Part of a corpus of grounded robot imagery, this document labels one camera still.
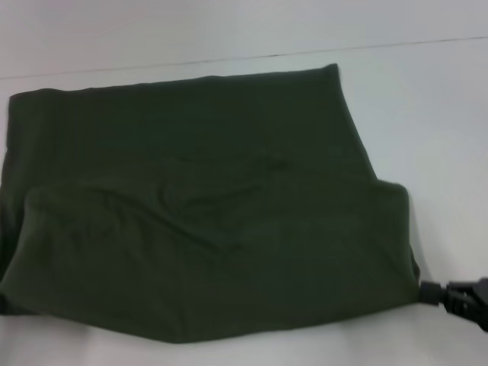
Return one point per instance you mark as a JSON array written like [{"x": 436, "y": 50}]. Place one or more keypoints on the dark green FREE! T-shirt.
[{"x": 190, "y": 209}]

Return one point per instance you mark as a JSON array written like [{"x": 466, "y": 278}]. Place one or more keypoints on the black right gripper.
[{"x": 470, "y": 301}]

